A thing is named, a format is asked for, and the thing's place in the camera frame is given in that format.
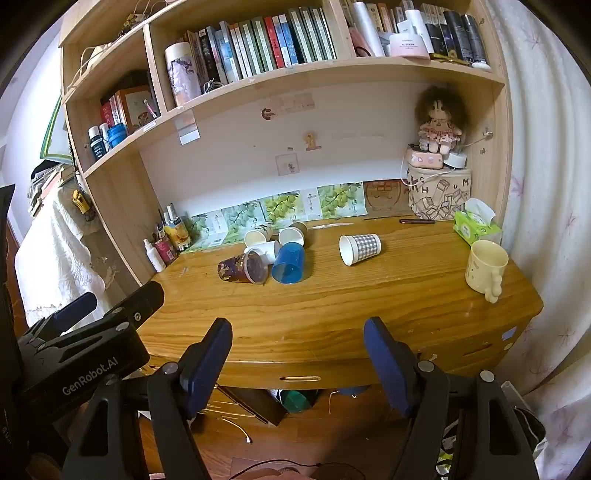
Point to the white round charger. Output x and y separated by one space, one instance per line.
456 160

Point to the grape print box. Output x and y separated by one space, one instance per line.
279 207
242 219
341 199
207 228

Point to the pink tube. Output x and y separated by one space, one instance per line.
165 250

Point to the brown paper cup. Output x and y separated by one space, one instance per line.
293 234

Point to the white lace cloth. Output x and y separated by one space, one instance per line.
55 258

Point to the brown face-print board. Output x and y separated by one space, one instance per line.
387 197

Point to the pink small box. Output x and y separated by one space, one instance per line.
425 159

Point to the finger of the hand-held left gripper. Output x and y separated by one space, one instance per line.
138 302
74 313

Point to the blue jar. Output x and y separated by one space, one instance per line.
117 136

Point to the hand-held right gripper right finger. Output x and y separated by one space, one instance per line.
385 364

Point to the wooden wall hook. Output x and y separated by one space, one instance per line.
312 141

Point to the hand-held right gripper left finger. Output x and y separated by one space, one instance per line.
210 364

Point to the wooden bookshelf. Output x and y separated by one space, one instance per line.
120 198

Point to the white pink jar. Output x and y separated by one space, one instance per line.
408 46

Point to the dark pen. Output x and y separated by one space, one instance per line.
418 221

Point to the white patterned cylinder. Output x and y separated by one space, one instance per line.
182 74

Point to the green tissue box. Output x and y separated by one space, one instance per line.
475 230

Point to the plain white cup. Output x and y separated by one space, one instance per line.
268 251

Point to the white tote bag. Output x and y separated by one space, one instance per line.
94 60

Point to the beige patterned box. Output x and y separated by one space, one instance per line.
438 196

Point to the blue plastic cup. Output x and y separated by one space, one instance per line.
288 264

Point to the checkered paper cup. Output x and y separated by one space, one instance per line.
362 247

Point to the curly-haired doll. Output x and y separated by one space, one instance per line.
438 120

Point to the green framed picture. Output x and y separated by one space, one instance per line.
51 138

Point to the white spray bottle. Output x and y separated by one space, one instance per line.
154 256

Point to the white printed paper cup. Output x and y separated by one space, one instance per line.
257 235

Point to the teal container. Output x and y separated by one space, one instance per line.
295 400

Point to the white flowered curtain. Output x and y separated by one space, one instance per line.
549 184

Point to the thin pencil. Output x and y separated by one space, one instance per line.
377 218

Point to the dark purple patterned cup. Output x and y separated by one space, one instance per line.
238 268

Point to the stack of books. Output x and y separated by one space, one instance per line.
48 182

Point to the cream ceramic mug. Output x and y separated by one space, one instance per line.
482 272

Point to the wooden desk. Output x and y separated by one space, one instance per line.
369 304

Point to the row of black books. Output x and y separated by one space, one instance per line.
457 37

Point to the dark bottle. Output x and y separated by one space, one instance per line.
97 145

